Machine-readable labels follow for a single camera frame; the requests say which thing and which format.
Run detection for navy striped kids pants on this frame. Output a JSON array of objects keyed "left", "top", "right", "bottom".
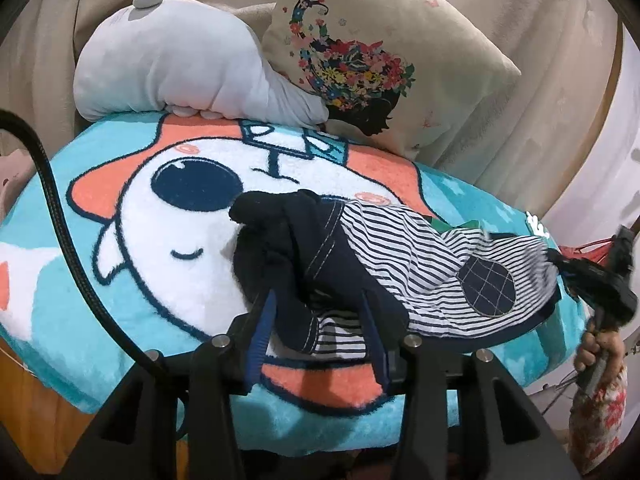
[{"left": 229, "top": 190, "right": 560, "bottom": 356}]

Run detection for red floral sleeve forearm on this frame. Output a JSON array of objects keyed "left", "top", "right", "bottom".
[{"left": 567, "top": 365, "right": 628, "bottom": 474}]

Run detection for right hand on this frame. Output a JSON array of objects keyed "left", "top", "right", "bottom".
[{"left": 574, "top": 320, "right": 626, "bottom": 382}]

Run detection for red cloth item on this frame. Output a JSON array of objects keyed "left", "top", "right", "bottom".
[{"left": 559, "top": 238, "right": 613, "bottom": 266}]

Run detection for beige curtain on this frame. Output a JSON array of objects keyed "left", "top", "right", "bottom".
[{"left": 1, "top": 0, "right": 622, "bottom": 214}]

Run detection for turquoise cartoon character blanket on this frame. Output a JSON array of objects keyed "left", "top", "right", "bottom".
[{"left": 0, "top": 112, "right": 586, "bottom": 458}]

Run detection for beige floral print cushion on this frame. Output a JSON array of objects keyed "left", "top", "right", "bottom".
[{"left": 262, "top": 0, "right": 521, "bottom": 158}]

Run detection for grey plush pillow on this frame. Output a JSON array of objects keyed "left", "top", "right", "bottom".
[{"left": 73, "top": 0, "right": 329, "bottom": 128}]

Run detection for black braided cable left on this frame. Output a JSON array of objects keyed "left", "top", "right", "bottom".
[{"left": 0, "top": 109, "right": 166, "bottom": 376}]

